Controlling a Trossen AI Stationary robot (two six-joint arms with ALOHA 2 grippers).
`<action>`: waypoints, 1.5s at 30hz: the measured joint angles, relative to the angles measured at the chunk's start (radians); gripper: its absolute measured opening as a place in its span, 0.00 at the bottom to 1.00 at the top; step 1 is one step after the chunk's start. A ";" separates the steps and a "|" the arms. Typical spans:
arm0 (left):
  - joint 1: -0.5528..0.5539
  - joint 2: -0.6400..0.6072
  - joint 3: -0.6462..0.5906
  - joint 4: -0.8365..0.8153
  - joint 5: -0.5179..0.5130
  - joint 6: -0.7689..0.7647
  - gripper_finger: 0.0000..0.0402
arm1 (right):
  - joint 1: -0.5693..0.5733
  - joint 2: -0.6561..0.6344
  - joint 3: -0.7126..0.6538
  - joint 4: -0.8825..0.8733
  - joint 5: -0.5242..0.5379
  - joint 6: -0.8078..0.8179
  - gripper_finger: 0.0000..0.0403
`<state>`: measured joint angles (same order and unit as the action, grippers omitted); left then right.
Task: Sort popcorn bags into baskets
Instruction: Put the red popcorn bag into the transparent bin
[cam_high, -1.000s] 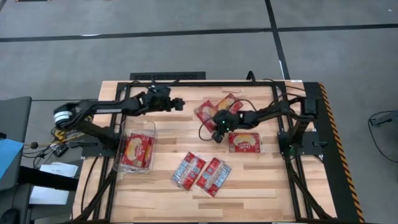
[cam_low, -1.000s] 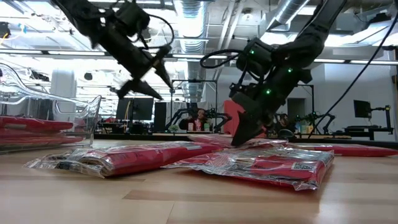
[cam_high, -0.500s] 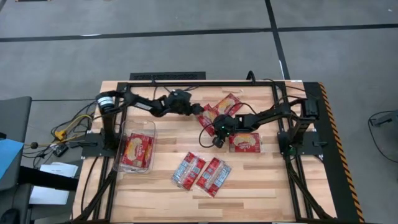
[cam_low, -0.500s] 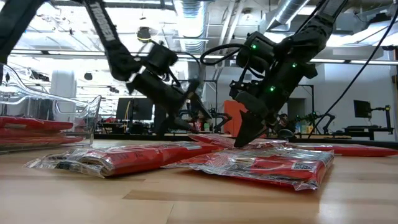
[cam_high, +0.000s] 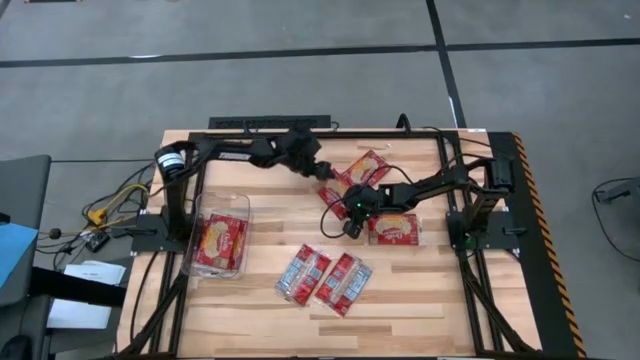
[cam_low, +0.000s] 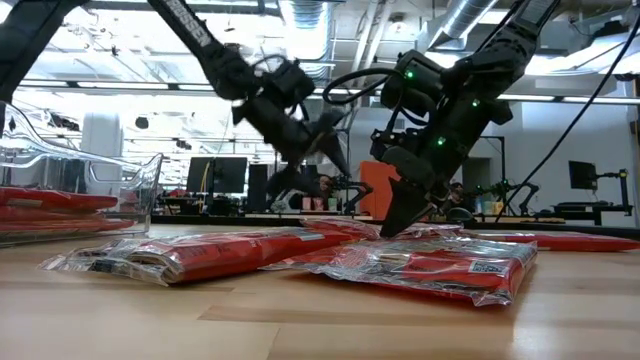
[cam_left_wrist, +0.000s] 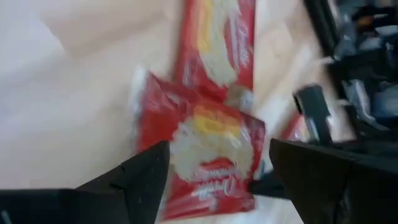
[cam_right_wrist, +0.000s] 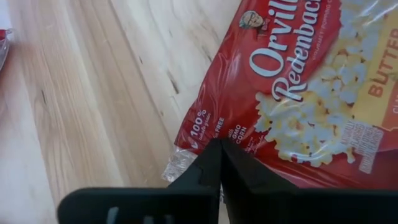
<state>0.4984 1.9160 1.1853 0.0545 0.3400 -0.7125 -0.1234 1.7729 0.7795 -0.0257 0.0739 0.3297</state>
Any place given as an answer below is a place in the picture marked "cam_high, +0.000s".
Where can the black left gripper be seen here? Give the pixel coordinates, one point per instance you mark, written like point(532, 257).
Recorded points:
point(314, 164)

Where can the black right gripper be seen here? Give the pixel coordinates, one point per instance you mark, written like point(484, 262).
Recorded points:
point(362, 202)

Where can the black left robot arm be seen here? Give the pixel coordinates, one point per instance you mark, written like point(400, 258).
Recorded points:
point(235, 150)

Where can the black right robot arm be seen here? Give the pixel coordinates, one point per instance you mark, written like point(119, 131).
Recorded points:
point(425, 187)

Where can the clear plastic basket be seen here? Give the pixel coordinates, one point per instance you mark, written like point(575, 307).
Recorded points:
point(220, 202)

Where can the black power adapter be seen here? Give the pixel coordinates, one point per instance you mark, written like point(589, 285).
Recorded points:
point(97, 242)

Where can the black bar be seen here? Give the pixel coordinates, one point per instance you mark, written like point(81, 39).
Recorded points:
point(75, 289)

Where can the white paper sheets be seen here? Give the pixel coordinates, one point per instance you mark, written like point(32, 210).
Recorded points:
point(85, 315)

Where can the grey chair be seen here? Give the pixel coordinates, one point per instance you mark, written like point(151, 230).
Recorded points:
point(22, 185)

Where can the blue folder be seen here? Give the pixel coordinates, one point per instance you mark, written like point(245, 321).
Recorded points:
point(12, 250)

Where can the black aluminium table frame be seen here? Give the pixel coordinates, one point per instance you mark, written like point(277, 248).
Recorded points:
point(350, 134)

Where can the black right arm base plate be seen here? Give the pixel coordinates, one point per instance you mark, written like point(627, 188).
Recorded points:
point(500, 232)

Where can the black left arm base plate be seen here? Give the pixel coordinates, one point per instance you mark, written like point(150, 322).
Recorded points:
point(150, 235)

